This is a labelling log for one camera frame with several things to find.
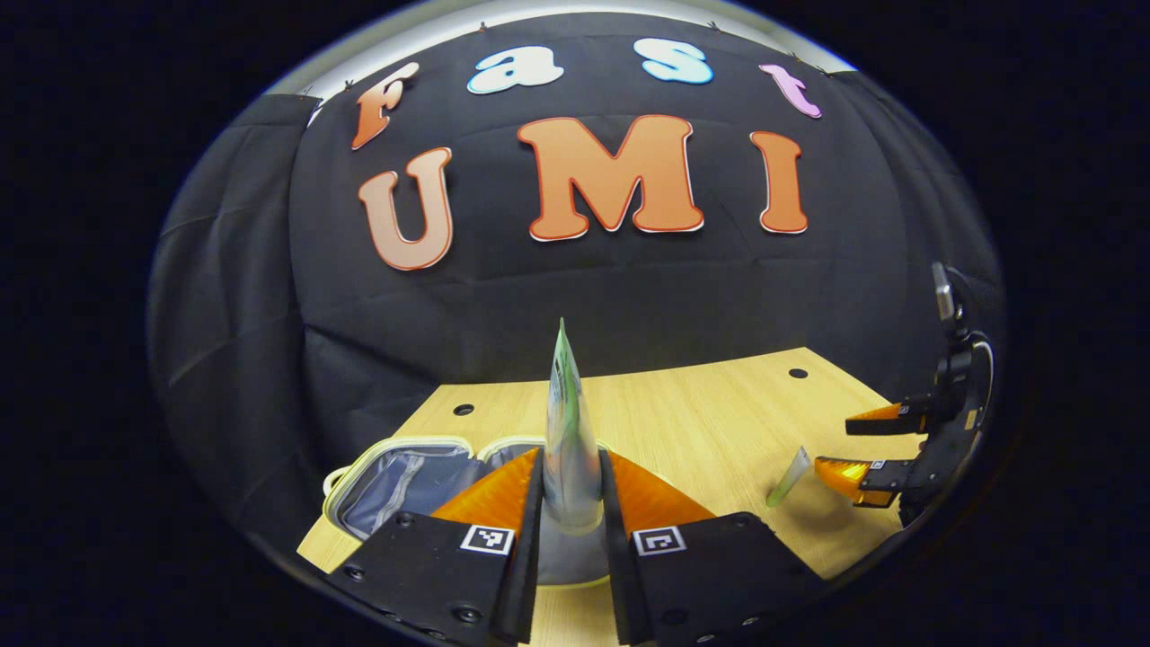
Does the large white green tube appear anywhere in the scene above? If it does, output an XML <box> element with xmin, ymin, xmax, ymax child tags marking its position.
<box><xmin>544</xmin><ymin>317</ymin><xmax>605</xmax><ymax>536</ymax></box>

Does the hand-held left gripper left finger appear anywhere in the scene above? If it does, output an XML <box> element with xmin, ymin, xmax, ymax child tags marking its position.
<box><xmin>328</xmin><ymin>447</ymin><xmax>544</xmax><ymax>646</ymax></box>

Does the black backdrop cloth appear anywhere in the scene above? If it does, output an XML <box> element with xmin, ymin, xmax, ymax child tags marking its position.
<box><xmin>146</xmin><ymin>11</ymin><xmax>1007</xmax><ymax>549</ymax></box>

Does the small green white tube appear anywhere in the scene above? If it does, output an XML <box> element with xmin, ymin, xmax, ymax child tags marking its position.
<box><xmin>765</xmin><ymin>447</ymin><xmax>811</xmax><ymax>509</ymax></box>

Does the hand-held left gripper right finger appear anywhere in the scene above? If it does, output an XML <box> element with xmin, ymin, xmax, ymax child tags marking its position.
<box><xmin>600</xmin><ymin>449</ymin><xmax>827</xmax><ymax>646</ymax></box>

